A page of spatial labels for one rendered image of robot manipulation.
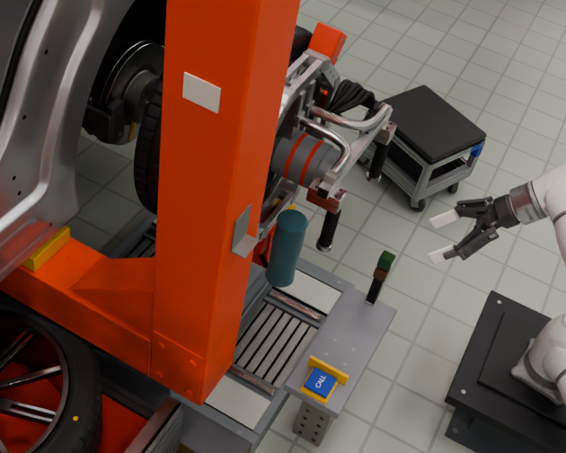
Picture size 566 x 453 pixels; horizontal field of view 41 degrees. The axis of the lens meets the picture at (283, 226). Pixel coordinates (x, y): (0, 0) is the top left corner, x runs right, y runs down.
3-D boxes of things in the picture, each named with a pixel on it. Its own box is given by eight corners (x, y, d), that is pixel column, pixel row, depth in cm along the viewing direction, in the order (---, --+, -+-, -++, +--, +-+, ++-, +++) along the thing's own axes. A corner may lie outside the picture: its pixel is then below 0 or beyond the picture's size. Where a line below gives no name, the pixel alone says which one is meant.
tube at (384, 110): (328, 85, 216) (336, 55, 208) (389, 112, 211) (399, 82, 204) (300, 116, 204) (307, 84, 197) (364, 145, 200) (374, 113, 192)
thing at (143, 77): (161, 105, 243) (162, 20, 219) (181, 114, 241) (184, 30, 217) (99, 161, 223) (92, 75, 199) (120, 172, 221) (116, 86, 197)
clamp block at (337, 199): (313, 189, 196) (317, 174, 193) (344, 204, 194) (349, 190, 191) (305, 200, 193) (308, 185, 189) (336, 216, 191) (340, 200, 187)
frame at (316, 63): (300, 164, 251) (332, 22, 212) (318, 173, 250) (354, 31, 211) (214, 265, 216) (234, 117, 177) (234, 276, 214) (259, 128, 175)
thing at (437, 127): (349, 160, 346) (366, 102, 322) (404, 137, 365) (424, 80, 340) (411, 219, 326) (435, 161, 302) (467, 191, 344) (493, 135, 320)
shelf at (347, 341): (346, 290, 238) (349, 284, 235) (394, 315, 234) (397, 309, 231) (282, 389, 209) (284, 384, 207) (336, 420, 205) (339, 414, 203)
